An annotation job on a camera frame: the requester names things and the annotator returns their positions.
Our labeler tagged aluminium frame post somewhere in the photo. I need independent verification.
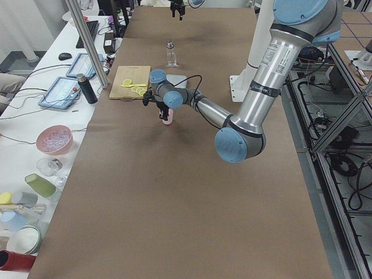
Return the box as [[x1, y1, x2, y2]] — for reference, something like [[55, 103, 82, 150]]
[[66, 0, 109, 89]]

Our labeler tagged black computer mouse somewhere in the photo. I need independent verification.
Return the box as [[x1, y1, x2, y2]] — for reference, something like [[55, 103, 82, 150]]
[[58, 52, 72, 61]]

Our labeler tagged grey plastic cup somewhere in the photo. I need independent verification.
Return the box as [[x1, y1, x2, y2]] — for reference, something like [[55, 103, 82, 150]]
[[11, 191, 38, 208]]

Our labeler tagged red cylinder container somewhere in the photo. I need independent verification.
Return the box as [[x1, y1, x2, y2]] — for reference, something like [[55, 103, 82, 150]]
[[1, 250, 37, 272]]

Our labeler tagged near blue teach pendant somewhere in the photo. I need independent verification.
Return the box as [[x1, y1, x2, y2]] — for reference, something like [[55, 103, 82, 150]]
[[38, 77, 81, 110]]

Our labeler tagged far blue teach pendant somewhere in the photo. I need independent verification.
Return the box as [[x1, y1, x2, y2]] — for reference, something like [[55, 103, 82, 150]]
[[66, 53, 95, 79]]

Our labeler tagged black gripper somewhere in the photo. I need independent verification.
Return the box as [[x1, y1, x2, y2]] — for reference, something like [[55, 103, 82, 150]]
[[170, 0, 185, 20], [142, 90, 169, 121]]

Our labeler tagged green plastic cup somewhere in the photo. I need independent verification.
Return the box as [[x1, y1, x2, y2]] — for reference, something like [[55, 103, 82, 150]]
[[24, 173, 56, 198]]

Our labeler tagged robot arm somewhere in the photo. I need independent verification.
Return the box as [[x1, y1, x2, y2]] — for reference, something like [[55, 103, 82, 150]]
[[142, 1, 344, 163], [170, 0, 204, 21]]

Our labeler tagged yellow plastic knife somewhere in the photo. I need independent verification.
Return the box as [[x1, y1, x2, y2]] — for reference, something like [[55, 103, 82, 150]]
[[121, 84, 147, 88]]

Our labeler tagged pink bowl with ice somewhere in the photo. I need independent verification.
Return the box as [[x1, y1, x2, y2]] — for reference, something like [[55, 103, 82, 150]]
[[36, 125, 73, 156]]

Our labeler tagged lemon slice near knife tip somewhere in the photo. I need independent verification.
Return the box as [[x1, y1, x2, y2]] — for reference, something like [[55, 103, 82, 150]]
[[121, 78, 133, 87]]

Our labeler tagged digital kitchen scale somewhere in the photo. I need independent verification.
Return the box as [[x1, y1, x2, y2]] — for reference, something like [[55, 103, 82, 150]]
[[166, 74, 187, 88]]

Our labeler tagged black keyboard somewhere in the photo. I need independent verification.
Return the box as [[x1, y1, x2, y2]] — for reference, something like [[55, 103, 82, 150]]
[[76, 20, 100, 49]]

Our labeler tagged blue plastic cup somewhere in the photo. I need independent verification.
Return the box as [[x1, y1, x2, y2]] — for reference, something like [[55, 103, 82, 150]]
[[1, 210, 28, 232]]

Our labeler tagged wine glass lying down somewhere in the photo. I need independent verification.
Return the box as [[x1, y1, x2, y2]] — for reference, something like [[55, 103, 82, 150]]
[[36, 158, 67, 187]]

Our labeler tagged white green rimmed bowl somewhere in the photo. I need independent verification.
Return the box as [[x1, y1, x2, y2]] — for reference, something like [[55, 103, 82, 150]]
[[6, 226, 42, 255]]

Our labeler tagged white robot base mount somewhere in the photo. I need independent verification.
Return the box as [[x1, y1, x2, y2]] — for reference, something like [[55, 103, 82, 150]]
[[230, 0, 274, 102]]

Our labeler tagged blue teach pendant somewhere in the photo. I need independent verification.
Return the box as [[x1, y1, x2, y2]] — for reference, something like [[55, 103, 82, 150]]
[[66, 53, 95, 79], [38, 77, 81, 110]]

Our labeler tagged pink plastic cup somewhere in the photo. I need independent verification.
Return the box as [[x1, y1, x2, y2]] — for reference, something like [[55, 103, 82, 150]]
[[162, 109, 173, 125]]

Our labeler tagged black thermos bottle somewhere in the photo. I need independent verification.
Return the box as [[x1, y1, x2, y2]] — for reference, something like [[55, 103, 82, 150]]
[[76, 73, 98, 104]]

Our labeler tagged wooden cutting board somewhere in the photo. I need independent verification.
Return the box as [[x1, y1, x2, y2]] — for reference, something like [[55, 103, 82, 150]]
[[109, 66, 151, 100]]

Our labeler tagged yellow plastic cup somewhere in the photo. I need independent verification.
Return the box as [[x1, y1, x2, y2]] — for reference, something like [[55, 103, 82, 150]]
[[0, 192, 13, 205]]

